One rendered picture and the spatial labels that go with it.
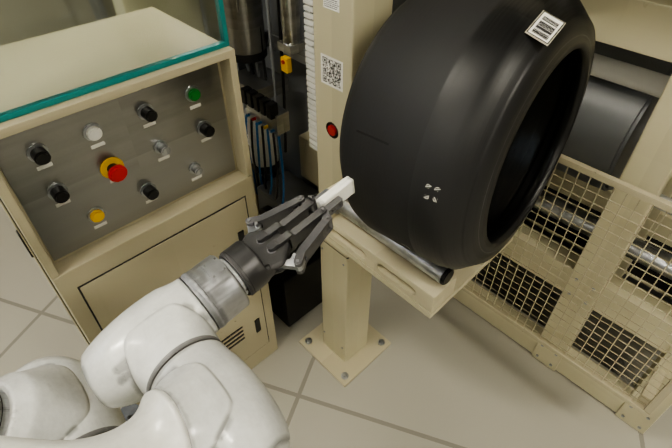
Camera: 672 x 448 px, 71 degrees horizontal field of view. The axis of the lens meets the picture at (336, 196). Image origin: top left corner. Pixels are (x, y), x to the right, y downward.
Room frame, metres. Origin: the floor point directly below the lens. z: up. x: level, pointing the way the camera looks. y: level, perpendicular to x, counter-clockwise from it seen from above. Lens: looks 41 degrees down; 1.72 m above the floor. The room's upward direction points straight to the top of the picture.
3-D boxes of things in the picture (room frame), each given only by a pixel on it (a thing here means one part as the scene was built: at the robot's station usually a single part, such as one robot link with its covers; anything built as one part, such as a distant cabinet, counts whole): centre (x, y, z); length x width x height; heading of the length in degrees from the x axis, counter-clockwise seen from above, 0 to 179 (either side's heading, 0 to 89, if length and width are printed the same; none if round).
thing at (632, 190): (0.97, -0.63, 0.65); 0.90 x 0.02 x 0.70; 44
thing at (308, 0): (1.12, 0.04, 1.19); 0.05 x 0.04 x 0.48; 134
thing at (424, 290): (0.81, -0.13, 0.84); 0.36 x 0.09 x 0.06; 44
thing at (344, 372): (1.08, -0.04, 0.01); 0.27 x 0.27 x 0.02; 44
